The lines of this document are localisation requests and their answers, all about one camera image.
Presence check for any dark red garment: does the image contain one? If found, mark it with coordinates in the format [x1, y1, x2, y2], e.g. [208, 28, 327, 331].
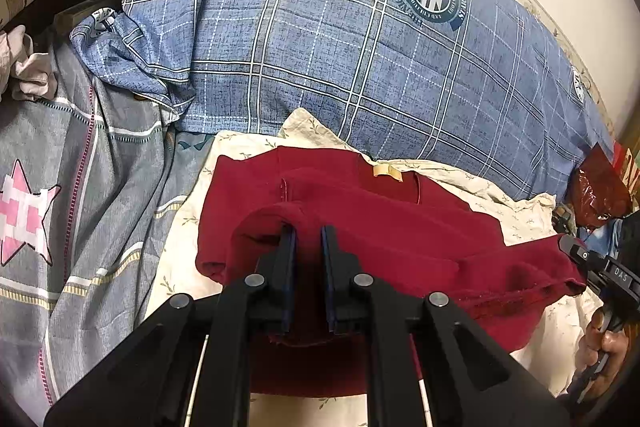
[195, 146, 587, 400]

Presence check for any red-brown plastic bag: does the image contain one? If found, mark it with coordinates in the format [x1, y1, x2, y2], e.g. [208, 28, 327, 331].
[570, 144, 633, 228]

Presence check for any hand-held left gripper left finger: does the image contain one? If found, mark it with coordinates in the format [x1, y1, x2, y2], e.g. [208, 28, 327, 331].
[44, 223, 300, 427]

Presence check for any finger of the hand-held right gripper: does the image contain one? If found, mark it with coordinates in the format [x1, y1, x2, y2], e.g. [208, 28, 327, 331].
[557, 233, 640, 315]

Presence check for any pale pink cloth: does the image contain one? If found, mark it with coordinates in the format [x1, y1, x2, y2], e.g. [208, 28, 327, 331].
[0, 24, 56, 102]

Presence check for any grey star-print bedsheet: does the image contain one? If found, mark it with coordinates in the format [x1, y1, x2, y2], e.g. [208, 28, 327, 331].
[0, 42, 221, 413]

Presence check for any blue denim cloth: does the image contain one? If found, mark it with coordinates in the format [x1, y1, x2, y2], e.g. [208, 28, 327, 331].
[575, 224, 621, 254]

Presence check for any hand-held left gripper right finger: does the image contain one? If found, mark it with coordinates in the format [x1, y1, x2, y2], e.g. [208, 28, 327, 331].
[320, 225, 571, 427]

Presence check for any cream leaf-print cloth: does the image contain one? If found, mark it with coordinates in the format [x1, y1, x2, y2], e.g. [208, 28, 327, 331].
[142, 107, 606, 427]

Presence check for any person's right hand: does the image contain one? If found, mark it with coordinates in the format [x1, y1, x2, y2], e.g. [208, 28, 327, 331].
[579, 307, 633, 390]

